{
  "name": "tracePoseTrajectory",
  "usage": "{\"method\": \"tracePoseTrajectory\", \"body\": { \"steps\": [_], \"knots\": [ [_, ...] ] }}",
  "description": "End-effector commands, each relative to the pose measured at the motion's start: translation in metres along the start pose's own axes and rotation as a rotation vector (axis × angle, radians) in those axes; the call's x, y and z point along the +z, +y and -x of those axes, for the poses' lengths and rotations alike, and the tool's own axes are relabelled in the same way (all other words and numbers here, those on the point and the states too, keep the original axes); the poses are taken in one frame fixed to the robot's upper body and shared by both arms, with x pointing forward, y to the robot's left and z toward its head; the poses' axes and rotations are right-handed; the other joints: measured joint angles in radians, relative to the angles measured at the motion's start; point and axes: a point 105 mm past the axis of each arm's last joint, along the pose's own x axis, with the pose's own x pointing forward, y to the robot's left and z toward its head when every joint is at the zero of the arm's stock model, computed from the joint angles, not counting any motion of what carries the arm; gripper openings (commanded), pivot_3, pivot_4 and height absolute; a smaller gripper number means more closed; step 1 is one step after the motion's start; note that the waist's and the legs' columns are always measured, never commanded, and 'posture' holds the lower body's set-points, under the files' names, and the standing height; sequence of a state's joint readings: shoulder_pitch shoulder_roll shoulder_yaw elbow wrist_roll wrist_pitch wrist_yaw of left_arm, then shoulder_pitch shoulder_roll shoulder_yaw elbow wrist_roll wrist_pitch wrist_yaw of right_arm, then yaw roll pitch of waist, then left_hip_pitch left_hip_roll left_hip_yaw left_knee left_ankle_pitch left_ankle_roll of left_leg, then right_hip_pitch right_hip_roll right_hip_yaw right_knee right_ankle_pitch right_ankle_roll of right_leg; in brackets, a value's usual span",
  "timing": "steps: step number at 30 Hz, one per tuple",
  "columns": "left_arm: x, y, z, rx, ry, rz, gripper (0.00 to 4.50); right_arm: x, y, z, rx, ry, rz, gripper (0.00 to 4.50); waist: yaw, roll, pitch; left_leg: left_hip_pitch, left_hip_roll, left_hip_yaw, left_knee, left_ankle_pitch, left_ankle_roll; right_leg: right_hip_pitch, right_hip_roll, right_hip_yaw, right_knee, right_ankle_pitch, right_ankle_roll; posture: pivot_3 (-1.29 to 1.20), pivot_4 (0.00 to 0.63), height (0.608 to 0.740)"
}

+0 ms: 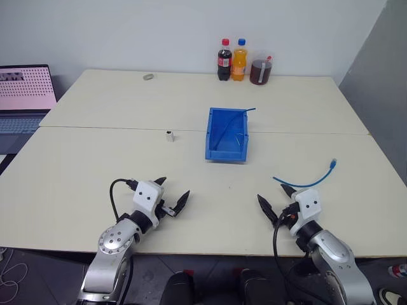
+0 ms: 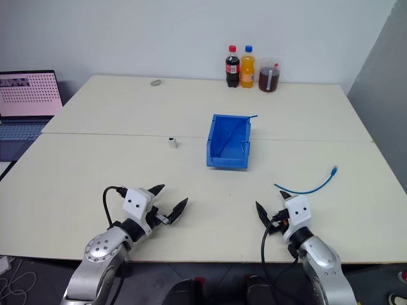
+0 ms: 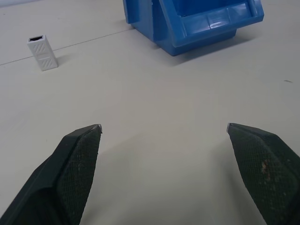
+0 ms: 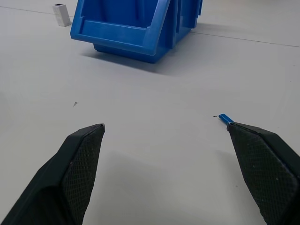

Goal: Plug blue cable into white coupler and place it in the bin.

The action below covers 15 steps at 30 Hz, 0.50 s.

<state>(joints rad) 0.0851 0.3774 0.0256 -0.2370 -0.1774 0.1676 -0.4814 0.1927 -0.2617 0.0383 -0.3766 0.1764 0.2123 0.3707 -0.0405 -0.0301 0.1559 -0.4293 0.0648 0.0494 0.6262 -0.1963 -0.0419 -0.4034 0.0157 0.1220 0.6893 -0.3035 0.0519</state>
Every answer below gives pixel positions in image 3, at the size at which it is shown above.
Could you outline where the small white adapter block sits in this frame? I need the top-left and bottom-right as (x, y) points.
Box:
(27, 34), (59, 72)

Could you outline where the blue plastic storage bin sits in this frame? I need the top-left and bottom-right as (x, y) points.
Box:
(122, 0), (265, 57)

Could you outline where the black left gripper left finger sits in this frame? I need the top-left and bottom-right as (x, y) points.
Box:
(0, 124), (103, 225)

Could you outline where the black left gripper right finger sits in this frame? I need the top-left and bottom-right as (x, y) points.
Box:
(226, 122), (300, 225)

